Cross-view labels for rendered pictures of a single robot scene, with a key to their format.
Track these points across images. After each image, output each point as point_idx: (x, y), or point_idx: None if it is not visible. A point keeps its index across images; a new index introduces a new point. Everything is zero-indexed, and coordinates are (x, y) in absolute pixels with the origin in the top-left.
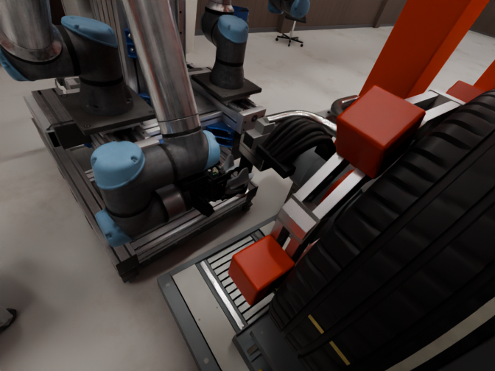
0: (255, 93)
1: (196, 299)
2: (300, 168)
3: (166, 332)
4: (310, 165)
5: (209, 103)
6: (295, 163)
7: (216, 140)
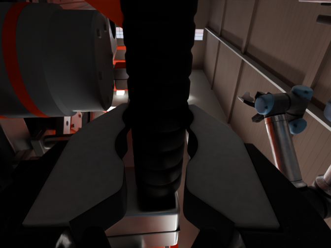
0: (327, 17)
1: None
2: (76, 98)
3: None
4: (68, 108)
5: None
6: (94, 99)
7: None
